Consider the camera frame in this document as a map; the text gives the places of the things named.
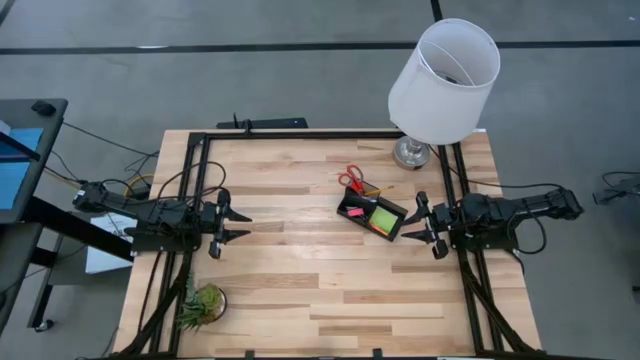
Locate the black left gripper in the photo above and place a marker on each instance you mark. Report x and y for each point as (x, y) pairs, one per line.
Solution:
(217, 225)

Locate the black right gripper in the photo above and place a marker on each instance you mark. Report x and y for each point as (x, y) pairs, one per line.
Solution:
(437, 225)

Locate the multicolour sticky note pad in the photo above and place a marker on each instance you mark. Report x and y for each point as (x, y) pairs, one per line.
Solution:
(384, 220)

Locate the yellow pencil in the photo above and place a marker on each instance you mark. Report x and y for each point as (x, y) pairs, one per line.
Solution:
(379, 191)

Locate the pink eraser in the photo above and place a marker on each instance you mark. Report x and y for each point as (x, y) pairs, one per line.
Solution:
(356, 212)

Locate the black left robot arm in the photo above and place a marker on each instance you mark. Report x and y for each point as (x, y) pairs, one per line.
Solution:
(165, 215)

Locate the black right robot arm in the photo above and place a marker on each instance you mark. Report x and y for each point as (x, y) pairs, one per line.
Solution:
(500, 212)

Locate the black mesh desk organizer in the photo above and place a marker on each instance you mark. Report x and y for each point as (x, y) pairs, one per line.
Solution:
(357, 202)

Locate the grey office desk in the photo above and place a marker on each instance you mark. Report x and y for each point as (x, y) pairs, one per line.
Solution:
(52, 135)

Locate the potted succulent plant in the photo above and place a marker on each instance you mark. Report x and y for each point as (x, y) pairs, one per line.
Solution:
(205, 305)

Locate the black router box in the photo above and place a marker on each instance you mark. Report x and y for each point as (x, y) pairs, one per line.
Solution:
(270, 123)

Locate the white shade table lamp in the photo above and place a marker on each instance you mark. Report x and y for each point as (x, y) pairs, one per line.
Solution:
(440, 100)

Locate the white paper sheet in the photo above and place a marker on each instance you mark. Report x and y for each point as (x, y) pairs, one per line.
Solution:
(105, 255)

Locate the black computer mouse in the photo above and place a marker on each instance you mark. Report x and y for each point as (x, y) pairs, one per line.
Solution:
(44, 107)

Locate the blue panel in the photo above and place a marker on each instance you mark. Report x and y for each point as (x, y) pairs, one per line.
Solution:
(15, 175)

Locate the black aluminium table frame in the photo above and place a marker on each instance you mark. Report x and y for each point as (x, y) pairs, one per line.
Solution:
(300, 135)

